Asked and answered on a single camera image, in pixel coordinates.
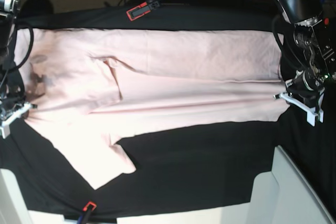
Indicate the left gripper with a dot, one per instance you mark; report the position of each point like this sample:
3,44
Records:
301,84

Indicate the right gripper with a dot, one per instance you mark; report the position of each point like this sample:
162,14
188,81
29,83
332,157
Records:
13,106

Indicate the pink T-shirt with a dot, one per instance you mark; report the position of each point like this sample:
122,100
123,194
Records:
94,87

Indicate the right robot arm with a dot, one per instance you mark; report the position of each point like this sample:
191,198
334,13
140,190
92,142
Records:
9,27

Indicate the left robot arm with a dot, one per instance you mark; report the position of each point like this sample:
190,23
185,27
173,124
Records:
316,66

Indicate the black table cloth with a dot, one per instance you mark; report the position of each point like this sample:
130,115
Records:
192,168

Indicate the red blue front clamp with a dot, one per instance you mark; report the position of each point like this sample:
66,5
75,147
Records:
86,212

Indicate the red black clamp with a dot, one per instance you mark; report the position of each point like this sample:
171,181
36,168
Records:
142,10

